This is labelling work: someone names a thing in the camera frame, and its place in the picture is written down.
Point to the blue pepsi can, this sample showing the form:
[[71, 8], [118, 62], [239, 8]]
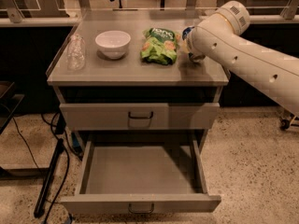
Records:
[[195, 58]]

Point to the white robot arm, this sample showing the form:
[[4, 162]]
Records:
[[273, 73]]

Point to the grey drawer cabinet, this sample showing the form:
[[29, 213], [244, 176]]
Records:
[[129, 79]]

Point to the closed grey upper drawer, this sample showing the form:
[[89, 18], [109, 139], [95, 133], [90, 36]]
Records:
[[142, 116]]

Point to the open grey middle drawer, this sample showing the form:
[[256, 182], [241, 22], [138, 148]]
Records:
[[163, 177]]

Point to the green chip bag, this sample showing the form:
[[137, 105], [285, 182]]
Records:
[[160, 46]]

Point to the white ceramic bowl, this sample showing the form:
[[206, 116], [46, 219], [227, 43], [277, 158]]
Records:
[[113, 44]]

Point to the clear plastic bottle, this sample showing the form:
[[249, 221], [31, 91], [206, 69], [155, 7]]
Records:
[[76, 52]]

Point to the dark side table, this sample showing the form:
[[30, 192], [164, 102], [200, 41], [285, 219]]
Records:
[[9, 102]]

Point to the black table leg bar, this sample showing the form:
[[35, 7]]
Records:
[[39, 209]]

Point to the white horizontal rail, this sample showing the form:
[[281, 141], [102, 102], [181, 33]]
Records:
[[57, 22]]

